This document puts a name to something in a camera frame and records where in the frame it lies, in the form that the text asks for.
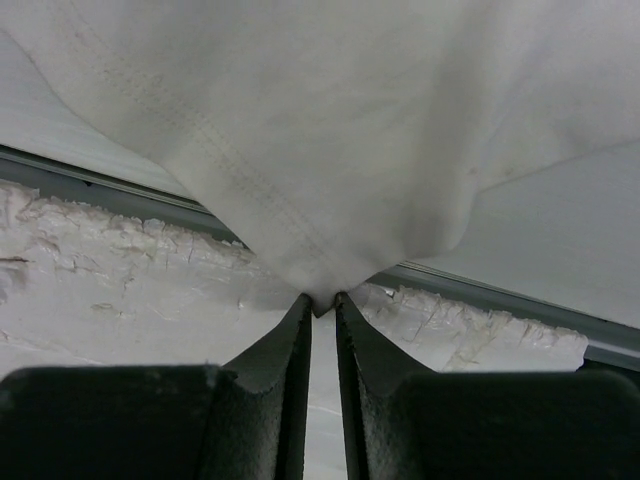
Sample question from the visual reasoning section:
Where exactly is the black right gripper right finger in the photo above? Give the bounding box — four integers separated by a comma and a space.
335, 293, 639, 479

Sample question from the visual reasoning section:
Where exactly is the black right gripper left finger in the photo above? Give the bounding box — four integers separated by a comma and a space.
1, 295, 311, 479

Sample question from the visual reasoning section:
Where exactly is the grey metal table rail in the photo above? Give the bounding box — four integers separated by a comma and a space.
1, 146, 639, 371

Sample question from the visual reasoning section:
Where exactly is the white t shirt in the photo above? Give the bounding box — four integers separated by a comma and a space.
1, 1, 639, 313

